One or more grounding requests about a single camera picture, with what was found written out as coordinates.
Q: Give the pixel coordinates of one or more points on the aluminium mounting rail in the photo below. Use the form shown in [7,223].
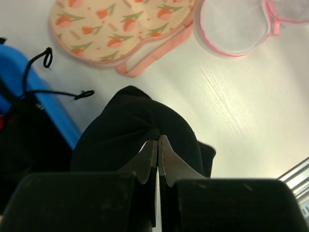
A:
[297,179]

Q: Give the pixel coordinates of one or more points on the blue plastic bin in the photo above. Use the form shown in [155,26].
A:
[12,66]

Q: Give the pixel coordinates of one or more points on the red garment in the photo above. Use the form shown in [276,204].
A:
[5,120]

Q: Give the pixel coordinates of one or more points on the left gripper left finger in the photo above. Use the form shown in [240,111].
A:
[121,201]

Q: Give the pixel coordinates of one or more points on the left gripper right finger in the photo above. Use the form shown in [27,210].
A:
[191,202]

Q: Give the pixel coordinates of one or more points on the white mesh laundry bag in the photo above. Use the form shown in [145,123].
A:
[236,27]

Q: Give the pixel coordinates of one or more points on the black bra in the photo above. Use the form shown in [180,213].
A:
[130,119]

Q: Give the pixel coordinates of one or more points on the tulip print laundry bag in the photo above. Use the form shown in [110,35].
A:
[127,35]

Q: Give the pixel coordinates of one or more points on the black garment with straps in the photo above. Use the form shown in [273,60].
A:
[31,143]

